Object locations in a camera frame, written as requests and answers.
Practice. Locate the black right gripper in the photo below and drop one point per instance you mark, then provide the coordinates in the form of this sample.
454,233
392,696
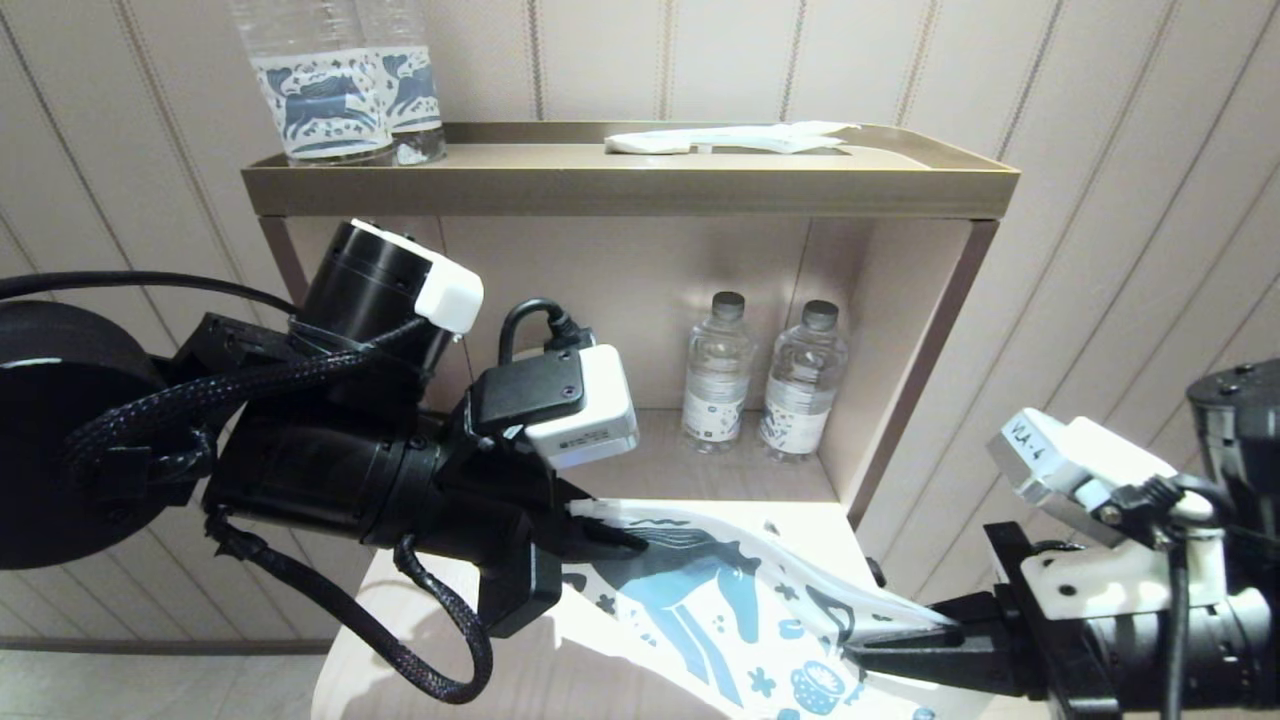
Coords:
1040,650

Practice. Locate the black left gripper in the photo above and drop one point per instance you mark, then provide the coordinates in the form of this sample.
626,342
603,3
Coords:
510,540

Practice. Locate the white horse-print paper pouch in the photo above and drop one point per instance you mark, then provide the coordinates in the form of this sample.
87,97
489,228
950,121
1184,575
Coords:
720,610

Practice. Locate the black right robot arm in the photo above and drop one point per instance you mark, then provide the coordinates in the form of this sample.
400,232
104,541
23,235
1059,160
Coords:
1240,420

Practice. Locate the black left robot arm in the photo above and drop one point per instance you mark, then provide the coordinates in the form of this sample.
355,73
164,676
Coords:
300,480

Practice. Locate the small clear water bottle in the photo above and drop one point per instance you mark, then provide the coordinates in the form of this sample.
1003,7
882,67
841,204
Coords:
718,390
800,400

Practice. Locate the beige brown shelf unit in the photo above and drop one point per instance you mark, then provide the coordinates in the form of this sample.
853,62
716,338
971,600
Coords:
800,190

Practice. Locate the white plastic sachet wrapper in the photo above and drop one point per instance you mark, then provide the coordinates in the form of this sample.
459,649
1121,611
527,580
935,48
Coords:
740,137

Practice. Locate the large horse-label water bottle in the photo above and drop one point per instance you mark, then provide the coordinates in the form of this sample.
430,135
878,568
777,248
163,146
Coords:
320,100
415,95

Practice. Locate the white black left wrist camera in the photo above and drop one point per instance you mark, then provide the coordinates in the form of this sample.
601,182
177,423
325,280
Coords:
600,410

